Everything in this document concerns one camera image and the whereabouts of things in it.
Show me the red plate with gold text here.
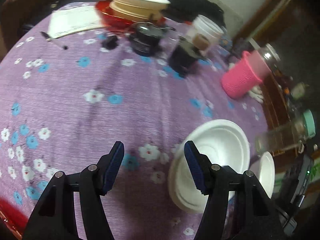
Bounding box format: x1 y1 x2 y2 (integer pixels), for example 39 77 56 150
1 198 28 239

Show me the white foam bowl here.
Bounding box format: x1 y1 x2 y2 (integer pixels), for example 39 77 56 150
168 119 250 213
258 152 275 198

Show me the stack of beige bowls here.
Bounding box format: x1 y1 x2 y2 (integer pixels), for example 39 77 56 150
109 0 170 22

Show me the clear glass bottle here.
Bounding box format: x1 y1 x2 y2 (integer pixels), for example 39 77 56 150
254 109 316 154

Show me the white glove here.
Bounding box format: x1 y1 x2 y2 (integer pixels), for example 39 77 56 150
248 86 264 104

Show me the pink knit sleeve bottle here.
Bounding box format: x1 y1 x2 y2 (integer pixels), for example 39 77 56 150
221 43 280 99

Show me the purple floral tablecloth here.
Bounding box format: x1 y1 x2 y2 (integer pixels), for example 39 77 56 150
1 18 267 239

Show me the black jar with cork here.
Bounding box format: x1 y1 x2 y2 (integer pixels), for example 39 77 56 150
168 34 210 78

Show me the white plastic jar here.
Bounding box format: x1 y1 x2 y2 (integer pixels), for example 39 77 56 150
185 15 223 55

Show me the black pen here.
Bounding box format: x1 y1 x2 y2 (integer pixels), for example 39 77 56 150
40 31 68 50

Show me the small black cap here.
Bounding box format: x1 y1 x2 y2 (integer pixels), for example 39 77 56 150
101 35 118 50

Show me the black jar left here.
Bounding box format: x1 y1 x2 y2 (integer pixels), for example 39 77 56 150
129 22 171 57

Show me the white paper sheet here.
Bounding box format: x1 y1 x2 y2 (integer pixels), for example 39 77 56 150
47 6 104 38

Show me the brown armchair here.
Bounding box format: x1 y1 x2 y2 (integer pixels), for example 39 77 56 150
1 0 53 59

